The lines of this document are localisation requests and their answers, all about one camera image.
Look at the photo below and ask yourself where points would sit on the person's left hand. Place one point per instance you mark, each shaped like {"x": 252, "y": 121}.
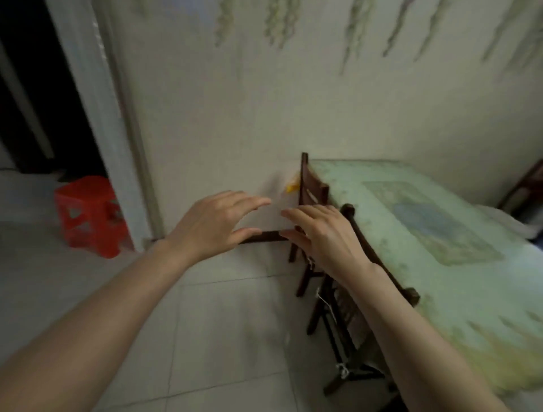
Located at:
{"x": 203, "y": 229}

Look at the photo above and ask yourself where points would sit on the person's right hand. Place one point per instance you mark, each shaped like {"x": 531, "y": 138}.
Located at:
{"x": 335, "y": 246}

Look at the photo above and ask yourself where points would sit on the person's right thumb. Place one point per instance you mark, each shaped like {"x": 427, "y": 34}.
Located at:
{"x": 295, "y": 238}

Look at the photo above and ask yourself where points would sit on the person's left thumb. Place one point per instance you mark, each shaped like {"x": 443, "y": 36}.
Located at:
{"x": 247, "y": 235}

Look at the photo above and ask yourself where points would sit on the person's right forearm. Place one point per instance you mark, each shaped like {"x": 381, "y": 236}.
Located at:
{"x": 415, "y": 348}

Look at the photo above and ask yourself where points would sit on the person's left forearm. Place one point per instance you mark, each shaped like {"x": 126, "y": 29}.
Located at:
{"x": 97, "y": 327}

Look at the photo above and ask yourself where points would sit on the dark wooden chair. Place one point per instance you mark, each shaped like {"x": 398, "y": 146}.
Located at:
{"x": 314, "y": 193}
{"x": 335, "y": 322}
{"x": 524, "y": 186}

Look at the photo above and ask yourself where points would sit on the small yellow object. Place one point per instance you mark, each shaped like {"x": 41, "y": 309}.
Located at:
{"x": 292, "y": 184}

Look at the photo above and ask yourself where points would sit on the green patterned tablecloth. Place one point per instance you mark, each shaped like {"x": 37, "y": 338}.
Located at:
{"x": 449, "y": 237}

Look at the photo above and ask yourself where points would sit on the red plastic stool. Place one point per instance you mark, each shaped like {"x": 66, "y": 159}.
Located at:
{"x": 91, "y": 216}

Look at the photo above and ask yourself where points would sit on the white cushion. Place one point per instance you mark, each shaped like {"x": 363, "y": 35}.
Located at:
{"x": 505, "y": 223}

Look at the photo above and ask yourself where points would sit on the white door frame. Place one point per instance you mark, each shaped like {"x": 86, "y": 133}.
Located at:
{"x": 106, "y": 127}

